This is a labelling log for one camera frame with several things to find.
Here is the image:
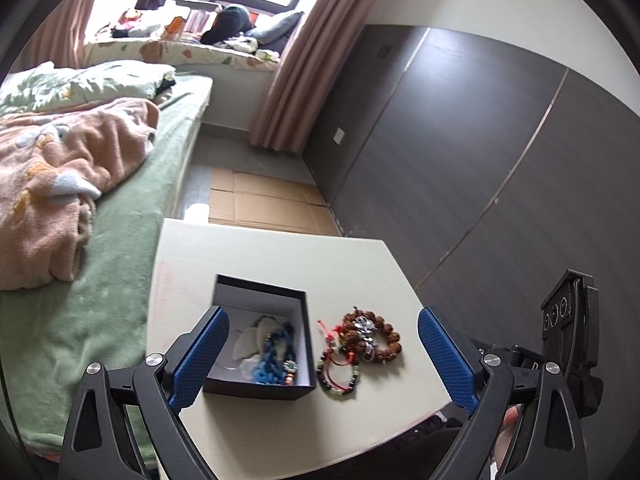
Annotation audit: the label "dark grey wardrobe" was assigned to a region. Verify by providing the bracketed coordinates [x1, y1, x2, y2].
[302, 24, 640, 361]

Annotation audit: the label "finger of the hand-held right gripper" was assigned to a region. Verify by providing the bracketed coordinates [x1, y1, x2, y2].
[492, 344, 543, 373]

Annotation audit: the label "red string bracelet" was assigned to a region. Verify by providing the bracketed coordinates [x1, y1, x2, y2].
[317, 317, 362, 367]

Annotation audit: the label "small white lap desk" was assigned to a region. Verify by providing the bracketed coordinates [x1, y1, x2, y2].
[172, 0, 223, 26]

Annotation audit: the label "white shell pendant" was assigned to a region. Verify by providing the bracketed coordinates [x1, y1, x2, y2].
[225, 325, 271, 362]

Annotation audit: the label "blue bead necklace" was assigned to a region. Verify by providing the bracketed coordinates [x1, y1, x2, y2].
[252, 317, 301, 386]

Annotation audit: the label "green floral pillow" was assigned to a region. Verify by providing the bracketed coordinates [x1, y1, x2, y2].
[0, 60, 177, 116]

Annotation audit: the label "bed with green sheet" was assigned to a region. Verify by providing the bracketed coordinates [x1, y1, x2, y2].
[0, 72, 216, 461]

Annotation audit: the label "silver charm bracelet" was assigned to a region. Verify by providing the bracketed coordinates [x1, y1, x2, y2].
[352, 316, 381, 364]

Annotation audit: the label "dark grey trousers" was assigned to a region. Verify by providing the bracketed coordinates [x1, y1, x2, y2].
[385, 412, 471, 461]

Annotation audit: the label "floral window seat cushion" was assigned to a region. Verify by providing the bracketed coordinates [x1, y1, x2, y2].
[82, 35, 281, 72]

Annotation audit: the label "white square low table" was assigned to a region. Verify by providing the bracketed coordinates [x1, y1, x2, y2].
[145, 217, 471, 480]

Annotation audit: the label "flattened cardboard sheets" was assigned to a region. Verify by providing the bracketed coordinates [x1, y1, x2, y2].
[207, 167, 343, 237]

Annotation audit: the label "person's right hand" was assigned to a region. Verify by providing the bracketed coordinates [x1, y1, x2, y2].
[492, 405, 523, 480]

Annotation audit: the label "long pink-brown curtain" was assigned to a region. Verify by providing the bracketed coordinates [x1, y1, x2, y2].
[10, 0, 156, 77]
[248, 0, 388, 153]

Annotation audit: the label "black bag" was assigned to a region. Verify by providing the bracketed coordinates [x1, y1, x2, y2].
[200, 4, 256, 45]

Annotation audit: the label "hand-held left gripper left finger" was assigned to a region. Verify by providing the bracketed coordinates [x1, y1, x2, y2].
[59, 305, 231, 480]

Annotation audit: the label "dark green bead bracelet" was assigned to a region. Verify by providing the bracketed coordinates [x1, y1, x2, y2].
[316, 350, 362, 402]

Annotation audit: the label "grey pillow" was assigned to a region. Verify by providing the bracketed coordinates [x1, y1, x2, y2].
[247, 11, 305, 53]

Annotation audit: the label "black jewelry box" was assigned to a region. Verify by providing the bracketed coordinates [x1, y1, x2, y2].
[202, 274, 317, 401]

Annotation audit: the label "brown wooden bead bracelet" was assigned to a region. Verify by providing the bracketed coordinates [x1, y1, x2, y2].
[345, 309, 403, 361]

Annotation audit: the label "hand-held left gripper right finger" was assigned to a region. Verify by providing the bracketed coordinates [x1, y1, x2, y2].
[417, 305, 591, 480]

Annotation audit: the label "pink plush toy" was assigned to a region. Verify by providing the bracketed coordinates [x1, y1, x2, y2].
[117, 9, 146, 31]

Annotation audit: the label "pink fleece blanket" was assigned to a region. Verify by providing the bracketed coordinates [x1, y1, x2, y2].
[0, 97, 162, 292]

